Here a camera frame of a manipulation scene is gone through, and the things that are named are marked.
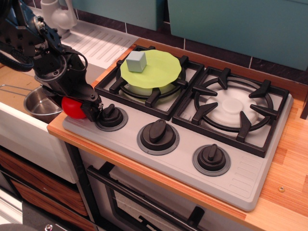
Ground lime green plate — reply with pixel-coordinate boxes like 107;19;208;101
120;50;182;89

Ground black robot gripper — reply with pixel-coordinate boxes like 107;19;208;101
33;51;103;122

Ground black left burner grate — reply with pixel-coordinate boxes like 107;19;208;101
95;46;205;120

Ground white toy sink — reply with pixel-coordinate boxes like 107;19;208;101
0;21;137;184

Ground light grey-blue cube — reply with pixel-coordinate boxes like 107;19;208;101
126;51;147;73

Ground grey toy stovetop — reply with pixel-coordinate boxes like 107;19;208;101
62;60;294;212

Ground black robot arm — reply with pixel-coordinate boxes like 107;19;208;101
0;0;103;122

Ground white right burner cap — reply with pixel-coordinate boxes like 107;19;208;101
206;88;259;128

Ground red toy tomato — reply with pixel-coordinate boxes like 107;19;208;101
62;97;86;119

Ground black middle stove knob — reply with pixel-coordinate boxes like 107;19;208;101
137;119;180;155

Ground wooden drawer fronts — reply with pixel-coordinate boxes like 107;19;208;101
0;147;95;231

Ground black right stove knob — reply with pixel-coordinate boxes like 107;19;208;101
192;144;231;177

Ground black left stove knob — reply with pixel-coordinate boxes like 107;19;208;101
95;104;128;132

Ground black stove knob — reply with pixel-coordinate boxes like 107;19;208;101
137;119;180;155
192;144;231;177
95;104;128;132

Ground black oven door handle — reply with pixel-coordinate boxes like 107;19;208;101
86;162;205;231

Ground small steel pot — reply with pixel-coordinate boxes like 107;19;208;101
0;84;62;124

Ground black right burner grate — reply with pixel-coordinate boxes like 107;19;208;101
172;67;292;158

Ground black burner grate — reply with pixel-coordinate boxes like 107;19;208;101
172;67;292;158
95;46;205;120

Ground grey toy faucet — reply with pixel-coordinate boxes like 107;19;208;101
40;0;77;39

